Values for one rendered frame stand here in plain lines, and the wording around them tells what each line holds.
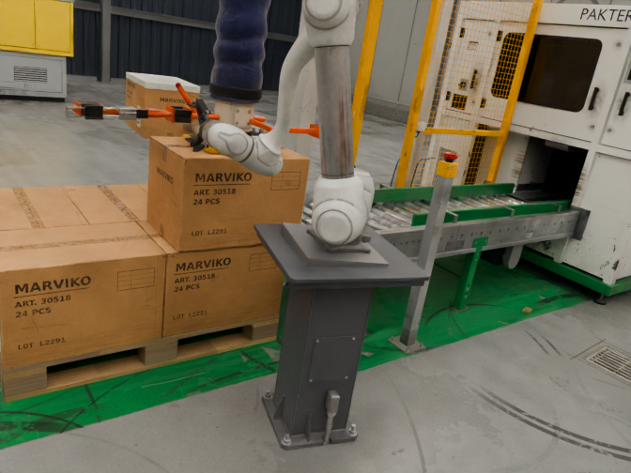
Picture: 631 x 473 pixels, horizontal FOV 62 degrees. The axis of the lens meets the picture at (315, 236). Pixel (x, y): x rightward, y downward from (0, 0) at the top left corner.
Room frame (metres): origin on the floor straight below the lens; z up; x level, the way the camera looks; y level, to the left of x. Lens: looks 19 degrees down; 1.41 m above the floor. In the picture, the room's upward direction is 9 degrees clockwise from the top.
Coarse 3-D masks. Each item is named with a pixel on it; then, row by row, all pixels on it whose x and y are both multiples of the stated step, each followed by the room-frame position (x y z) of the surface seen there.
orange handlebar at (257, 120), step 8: (104, 112) 1.97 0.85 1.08; (112, 112) 1.99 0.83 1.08; (152, 112) 2.09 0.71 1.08; (160, 112) 2.11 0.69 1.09; (168, 112) 2.13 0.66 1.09; (256, 120) 2.27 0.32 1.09; (264, 120) 2.40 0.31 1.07; (264, 128) 2.19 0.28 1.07; (272, 128) 2.16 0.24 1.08; (296, 128) 2.23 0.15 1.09; (304, 128) 2.27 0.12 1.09
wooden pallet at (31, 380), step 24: (192, 336) 2.06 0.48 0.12; (240, 336) 2.29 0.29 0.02; (264, 336) 2.30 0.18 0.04; (0, 360) 1.66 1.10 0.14; (72, 360) 1.75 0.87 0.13; (120, 360) 1.94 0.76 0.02; (144, 360) 1.94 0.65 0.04; (168, 360) 2.00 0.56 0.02; (24, 384) 1.65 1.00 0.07; (48, 384) 1.72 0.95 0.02; (72, 384) 1.75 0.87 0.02
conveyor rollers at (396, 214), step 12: (312, 204) 3.01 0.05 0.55; (372, 204) 3.24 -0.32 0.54; (384, 204) 3.29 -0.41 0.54; (396, 204) 3.33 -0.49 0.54; (408, 204) 3.37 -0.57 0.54; (420, 204) 3.41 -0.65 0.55; (456, 204) 3.61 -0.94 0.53; (468, 204) 3.65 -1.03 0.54; (480, 204) 3.68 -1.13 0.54; (492, 204) 3.72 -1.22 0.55; (504, 204) 3.83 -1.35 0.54; (516, 204) 3.86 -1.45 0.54; (372, 216) 2.97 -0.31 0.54; (384, 216) 3.02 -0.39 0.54; (396, 216) 3.06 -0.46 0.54; (408, 216) 3.11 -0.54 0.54; (372, 228) 2.72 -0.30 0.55; (384, 228) 2.76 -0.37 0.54
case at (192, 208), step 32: (160, 160) 2.20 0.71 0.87; (192, 160) 2.02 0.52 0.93; (224, 160) 2.11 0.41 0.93; (288, 160) 2.29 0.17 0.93; (160, 192) 2.19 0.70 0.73; (192, 192) 2.03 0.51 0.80; (224, 192) 2.11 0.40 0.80; (256, 192) 2.21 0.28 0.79; (288, 192) 2.31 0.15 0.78; (160, 224) 2.17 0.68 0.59; (192, 224) 2.03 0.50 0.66; (224, 224) 2.12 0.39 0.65
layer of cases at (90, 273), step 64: (0, 192) 2.39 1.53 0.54; (64, 192) 2.53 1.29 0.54; (128, 192) 2.69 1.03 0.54; (0, 256) 1.72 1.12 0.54; (64, 256) 1.80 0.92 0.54; (128, 256) 1.89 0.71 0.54; (192, 256) 2.05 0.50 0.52; (256, 256) 2.24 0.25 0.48; (0, 320) 1.61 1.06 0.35; (64, 320) 1.74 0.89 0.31; (128, 320) 1.88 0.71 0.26; (192, 320) 2.06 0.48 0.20
